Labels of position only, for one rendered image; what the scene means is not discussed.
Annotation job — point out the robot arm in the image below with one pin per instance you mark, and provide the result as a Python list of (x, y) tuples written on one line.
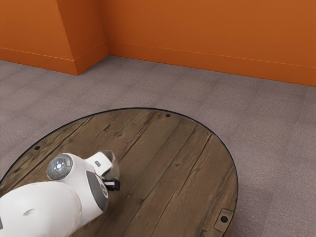
[(44, 205)]

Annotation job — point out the clear glass faceted mug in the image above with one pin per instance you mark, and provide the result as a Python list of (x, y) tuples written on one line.
[(115, 163)]

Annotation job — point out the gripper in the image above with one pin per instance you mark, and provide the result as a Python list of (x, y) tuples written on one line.
[(110, 176)]

